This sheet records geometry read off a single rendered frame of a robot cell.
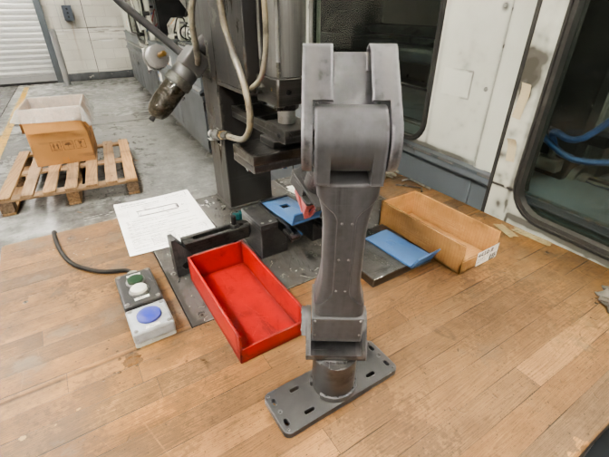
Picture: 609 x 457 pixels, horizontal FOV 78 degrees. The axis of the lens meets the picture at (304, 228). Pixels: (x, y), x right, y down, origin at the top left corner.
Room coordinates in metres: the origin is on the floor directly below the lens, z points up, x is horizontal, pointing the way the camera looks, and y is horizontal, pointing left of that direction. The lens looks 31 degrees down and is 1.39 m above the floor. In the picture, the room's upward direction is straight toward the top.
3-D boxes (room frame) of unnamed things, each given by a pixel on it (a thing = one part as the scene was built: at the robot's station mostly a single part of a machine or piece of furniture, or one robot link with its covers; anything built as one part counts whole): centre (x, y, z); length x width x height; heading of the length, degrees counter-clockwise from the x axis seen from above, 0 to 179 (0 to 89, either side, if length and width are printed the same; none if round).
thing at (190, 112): (6.32, 1.88, 0.49); 5.51 x 1.02 x 0.97; 29
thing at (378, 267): (0.70, -0.17, 0.91); 0.17 x 0.16 x 0.02; 122
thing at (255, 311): (0.54, 0.12, 0.93); 0.25 x 0.12 x 0.06; 32
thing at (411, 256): (0.70, -0.22, 0.93); 0.15 x 0.07 x 0.03; 35
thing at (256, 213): (0.79, 0.04, 0.98); 0.20 x 0.10 x 0.01; 122
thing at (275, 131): (0.84, 0.09, 1.22); 0.26 x 0.18 x 0.30; 32
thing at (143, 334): (0.48, 0.27, 0.90); 0.07 x 0.07 x 0.06; 32
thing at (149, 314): (0.48, 0.27, 0.93); 0.04 x 0.04 x 0.02
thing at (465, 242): (0.77, -0.31, 0.93); 0.25 x 0.13 x 0.08; 32
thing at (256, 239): (0.79, 0.04, 0.94); 0.20 x 0.10 x 0.07; 122
